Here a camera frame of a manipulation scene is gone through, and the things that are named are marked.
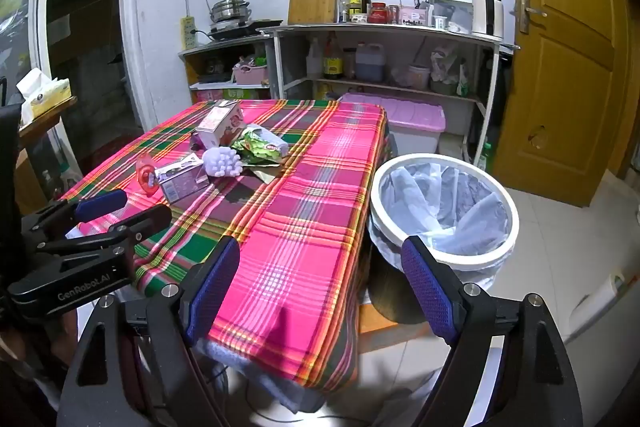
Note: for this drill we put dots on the yellow tissue box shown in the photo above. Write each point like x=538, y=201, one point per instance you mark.
x=42, y=94

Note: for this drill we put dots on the dark liquid jerry can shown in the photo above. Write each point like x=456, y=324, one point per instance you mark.
x=370, y=64

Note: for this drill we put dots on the small green bottle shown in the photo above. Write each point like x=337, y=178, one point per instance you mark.
x=463, y=82

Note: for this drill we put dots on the white plastic jug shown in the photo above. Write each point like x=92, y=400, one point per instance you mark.
x=313, y=62

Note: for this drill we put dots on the red plastic wrapper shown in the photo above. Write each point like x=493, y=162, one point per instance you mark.
x=147, y=174

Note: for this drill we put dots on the beige snack wrapper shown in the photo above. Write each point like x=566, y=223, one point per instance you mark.
x=267, y=173

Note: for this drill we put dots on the yellow wooden door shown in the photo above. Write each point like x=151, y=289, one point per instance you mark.
x=565, y=82

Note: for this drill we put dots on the small glass jar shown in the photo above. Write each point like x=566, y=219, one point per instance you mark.
x=393, y=14

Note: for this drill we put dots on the pink plaid tablecloth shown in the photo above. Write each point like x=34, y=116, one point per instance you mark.
x=310, y=232

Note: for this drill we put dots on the white round trash bin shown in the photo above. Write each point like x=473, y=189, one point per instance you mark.
x=450, y=197
x=495, y=257

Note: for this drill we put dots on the yellow label bottle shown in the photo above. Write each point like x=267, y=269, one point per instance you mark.
x=355, y=4

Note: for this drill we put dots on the white metal shelf rack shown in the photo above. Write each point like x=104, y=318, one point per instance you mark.
x=380, y=29

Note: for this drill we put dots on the pink plastic basket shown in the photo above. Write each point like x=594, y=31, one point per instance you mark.
x=250, y=76

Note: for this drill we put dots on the pink lidded storage box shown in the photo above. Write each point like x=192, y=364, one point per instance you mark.
x=410, y=114

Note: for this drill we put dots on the white electric kettle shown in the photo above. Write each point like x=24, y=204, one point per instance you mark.
x=486, y=14

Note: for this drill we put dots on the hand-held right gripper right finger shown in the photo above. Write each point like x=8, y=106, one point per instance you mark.
x=426, y=289

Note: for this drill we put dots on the pink knife holder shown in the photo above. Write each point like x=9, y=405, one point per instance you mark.
x=414, y=16

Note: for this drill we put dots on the light purple carton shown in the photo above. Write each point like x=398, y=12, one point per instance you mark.
x=180, y=179

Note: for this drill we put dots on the brown round stool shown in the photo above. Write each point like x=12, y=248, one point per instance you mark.
x=395, y=292

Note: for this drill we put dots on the pink milk carton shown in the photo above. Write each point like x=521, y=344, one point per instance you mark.
x=220, y=122

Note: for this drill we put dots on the red jar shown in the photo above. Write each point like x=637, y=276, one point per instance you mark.
x=378, y=13

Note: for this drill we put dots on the black induction cooker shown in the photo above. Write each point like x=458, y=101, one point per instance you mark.
x=235, y=29

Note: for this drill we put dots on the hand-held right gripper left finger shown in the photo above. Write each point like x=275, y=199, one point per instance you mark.
x=215, y=292

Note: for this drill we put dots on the low wooden cabinet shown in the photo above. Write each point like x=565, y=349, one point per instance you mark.
x=225, y=47

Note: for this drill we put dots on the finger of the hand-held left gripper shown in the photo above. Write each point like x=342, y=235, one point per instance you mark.
x=102, y=204
x=142, y=222

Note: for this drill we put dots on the green printed carton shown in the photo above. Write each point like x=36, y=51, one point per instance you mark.
x=235, y=94

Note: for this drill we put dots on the crumpled plastic bags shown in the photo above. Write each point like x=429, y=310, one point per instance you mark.
x=445, y=67

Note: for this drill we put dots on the small white cup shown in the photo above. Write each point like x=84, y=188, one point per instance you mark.
x=439, y=22

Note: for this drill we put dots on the pink plastic bucket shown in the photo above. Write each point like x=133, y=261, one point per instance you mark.
x=420, y=78

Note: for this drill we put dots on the clear plastic bottle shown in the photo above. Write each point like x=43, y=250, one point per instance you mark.
x=344, y=9

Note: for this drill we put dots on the yellow cooking oil bottle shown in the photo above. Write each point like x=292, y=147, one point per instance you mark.
x=324, y=91

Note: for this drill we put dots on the green snack wrapper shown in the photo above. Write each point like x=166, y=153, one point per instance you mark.
x=260, y=147

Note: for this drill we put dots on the green plastic bottle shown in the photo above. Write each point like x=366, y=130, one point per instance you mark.
x=485, y=157

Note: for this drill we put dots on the clear plastic container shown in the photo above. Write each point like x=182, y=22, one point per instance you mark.
x=457, y=9

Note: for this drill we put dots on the steel pot with lid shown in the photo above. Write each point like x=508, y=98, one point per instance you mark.
x=229, y=9

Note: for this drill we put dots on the yellowed power strip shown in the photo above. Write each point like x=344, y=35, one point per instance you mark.
x=188, y=33

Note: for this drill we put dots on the wooden side table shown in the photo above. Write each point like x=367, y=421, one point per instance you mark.
x=45, y=122

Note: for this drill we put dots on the large soy sauce bottle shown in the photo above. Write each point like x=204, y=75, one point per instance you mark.
x=332, y=62

